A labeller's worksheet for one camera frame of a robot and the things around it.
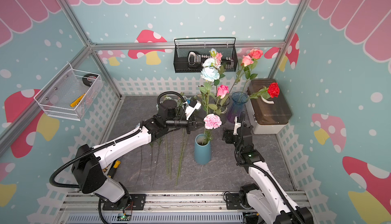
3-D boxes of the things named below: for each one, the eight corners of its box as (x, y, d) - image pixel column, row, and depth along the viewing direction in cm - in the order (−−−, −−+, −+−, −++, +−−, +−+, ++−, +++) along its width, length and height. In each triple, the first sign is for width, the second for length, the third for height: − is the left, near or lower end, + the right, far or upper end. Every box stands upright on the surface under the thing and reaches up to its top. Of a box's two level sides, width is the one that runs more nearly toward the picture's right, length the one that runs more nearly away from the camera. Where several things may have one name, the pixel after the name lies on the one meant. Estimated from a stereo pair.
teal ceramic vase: (195, 164, 88) (194, 148, 71) (195, 151, 93) (194, 133, 76) (208, 164, 88) (210, 148, 71) (208, 151, 93) (209, 133, 76)
